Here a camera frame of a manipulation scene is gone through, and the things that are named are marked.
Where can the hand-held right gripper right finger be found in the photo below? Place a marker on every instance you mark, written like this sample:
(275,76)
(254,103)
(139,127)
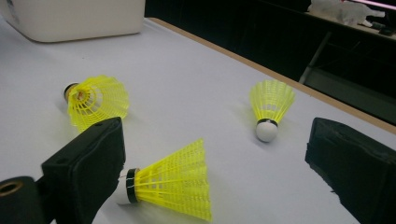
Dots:
(358,168)

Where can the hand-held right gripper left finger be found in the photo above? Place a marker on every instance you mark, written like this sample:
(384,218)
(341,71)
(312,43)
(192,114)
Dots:
(84,168)

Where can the yellow plastic shuttlecock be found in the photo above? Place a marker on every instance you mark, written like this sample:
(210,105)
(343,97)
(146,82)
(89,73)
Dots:
(102,96)
(177,180)
(271,99)

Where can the wooden desk with metal legs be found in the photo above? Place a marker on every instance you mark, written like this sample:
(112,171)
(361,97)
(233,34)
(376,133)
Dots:
(351,90)

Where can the white plastic bag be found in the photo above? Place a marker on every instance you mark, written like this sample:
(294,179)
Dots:
(342,11)

